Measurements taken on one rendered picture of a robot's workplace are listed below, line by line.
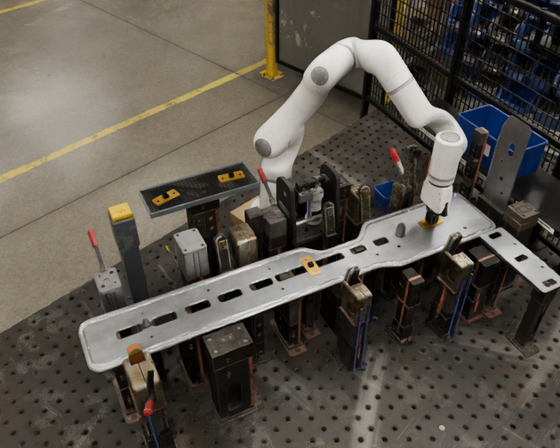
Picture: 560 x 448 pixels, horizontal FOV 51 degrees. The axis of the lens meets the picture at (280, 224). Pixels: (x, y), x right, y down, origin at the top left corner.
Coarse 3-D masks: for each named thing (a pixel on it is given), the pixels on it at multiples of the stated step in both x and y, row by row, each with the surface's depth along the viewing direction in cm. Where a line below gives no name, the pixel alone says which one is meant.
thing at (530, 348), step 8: (536, 296) 181; (544, 296) 178; (552, 296) 180; (528, 304) 186; (536, 304) 182; (544, 304) 181; (528, 312) 187; (536, 312) 184; (544, 312) 185; (528, 320) 188; (536, 320) 186; (520, 328) 193; (528, 328) 189; (536, 328) 191; (512, 336) 199; (520, 336) 194; (528, 336) 191; (520, 344) 195; (528, 344) 195; (528, 352) 194; (536, 352) 194
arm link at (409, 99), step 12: (408, 84) 171; (396, 96) 173; (408, 96) 172; (420, 96) 173; (408, 108) 173; (420, 108) 173; (432, 108) 175; (408, 120) 176; (420, 120) 174; (432, 120) 177; (444, 120) 181
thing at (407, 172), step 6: (408, 150) 195; (414, 150) 195; (408, 156) 196; (414, 156) 194; (408, 162) 197; (414, 162) 198; (408, 168) 198; (414, 168) 199; (408, 174) 199; (414, 174) 201; (408, 180) 201; (414, 180) 202; (408, 186) 202; (414, 186) 203
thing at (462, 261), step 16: (448, 256) 181; (464, 256) 180; (448, 272) 183; (464, 272) 178; (448, 288) 185; (464, 288) 183; (432, 304) 197; (448, 304) 191; (432, 320) 200; (448, 320) 193; (448, 336) 197
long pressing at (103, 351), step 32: (384, 224) 198; (416, 224) 198; (448, 224) 198; (480, 224) 198; (288, 256) 186; (320, 256) 186; (352, 256) 186; (384, 256) 186; (416, 256) 187; (192, 288) 176; (224, 288) 176; (288, 288) 176; (320, 288) 176; (96, 320) 166; (128, 320) 166; (192, 320) 166; (224, 320) 167; (96, 352) 158
